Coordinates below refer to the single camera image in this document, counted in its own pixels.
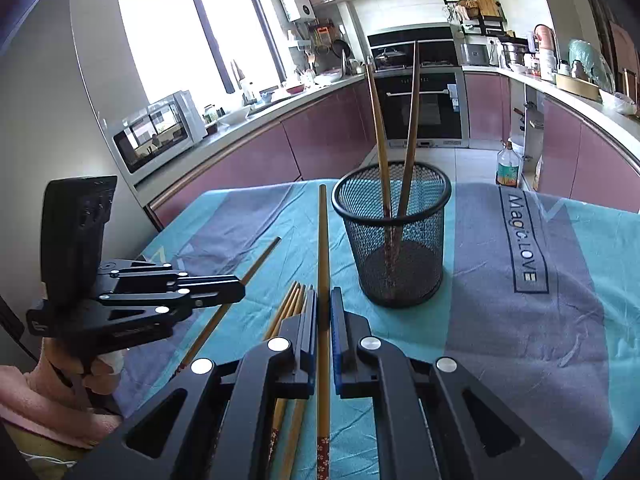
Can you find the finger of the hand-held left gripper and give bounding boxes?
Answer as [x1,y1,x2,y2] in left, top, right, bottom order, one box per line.
[97,285,247,324]
[97,259,246,293]

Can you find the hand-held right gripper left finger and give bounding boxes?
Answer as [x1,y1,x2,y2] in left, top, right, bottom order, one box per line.
[65,287,318,480]

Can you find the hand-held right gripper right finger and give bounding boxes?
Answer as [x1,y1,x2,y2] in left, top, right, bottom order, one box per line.
[330,286,583,480]

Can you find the bundle of wooden chopsticks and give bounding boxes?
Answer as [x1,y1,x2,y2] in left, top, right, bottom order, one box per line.
[262,281,313,480]

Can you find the black mesh utensil holder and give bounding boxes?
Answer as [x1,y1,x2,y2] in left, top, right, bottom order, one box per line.
[332,161,452,309]

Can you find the person's left forearm pink sleeve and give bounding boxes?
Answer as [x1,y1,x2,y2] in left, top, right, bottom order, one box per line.
[0,365,122,450]

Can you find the person's left hand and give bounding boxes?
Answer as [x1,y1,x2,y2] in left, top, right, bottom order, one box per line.
[30,337,124,396]

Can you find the white microwave oven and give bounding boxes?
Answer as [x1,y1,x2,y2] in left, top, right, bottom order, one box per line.
[111,90,208,176]

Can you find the teal grey printed tablecloth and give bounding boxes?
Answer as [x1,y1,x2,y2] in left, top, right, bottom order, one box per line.
[112,176,640,480]

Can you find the long pink base cabinets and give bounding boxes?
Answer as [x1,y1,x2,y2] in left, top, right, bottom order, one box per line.
[147,77,381,231]

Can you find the white bowl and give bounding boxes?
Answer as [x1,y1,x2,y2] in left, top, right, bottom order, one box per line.
[220,106,253,125]

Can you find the person's yellow clothing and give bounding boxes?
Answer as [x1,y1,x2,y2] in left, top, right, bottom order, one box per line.
[9,425,92,467]

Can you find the kitchen window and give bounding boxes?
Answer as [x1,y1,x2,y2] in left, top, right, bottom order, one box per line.
[116,0,288,111]

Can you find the cooking oil bottle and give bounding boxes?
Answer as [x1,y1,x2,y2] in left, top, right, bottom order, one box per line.
[495,140,523,190]

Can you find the black built-in oven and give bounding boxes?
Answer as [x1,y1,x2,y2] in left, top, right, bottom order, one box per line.
[372,67,471,148]

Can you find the narrow pink base cabinet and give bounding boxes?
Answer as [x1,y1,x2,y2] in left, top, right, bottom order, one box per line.
[462,71,513,150]

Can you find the wok with glass lid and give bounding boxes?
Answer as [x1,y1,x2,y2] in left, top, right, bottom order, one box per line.
[374,46,408,67]

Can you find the black range hood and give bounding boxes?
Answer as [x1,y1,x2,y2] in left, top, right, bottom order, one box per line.
[366,25,463,68]

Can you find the curved pink base cabinets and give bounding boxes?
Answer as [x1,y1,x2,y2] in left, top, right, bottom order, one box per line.
[537,92,640,221]

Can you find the silver box appliance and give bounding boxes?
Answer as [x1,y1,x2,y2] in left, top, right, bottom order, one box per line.
[460,42,491,67]

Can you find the stainless steel pot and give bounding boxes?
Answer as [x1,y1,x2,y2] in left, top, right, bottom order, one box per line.
[501,40,531,68]

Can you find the wooden tray box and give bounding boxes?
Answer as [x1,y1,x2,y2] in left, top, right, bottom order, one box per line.
[554,72,601,101]

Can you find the black countertop rack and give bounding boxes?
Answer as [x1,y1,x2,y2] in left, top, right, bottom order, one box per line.
[445,0,508,36]

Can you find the pink thermos jug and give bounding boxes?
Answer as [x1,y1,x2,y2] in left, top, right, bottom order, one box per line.
[532,24,557,78]

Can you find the white plastic bag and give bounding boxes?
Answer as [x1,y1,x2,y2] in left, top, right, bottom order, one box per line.
[600,90,638,116]

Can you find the teal plastic bag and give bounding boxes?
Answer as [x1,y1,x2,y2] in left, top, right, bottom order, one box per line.
[569,39,615,91]

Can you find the brown wooden door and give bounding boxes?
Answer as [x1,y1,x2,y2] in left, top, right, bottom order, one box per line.
[582,0,640,106]

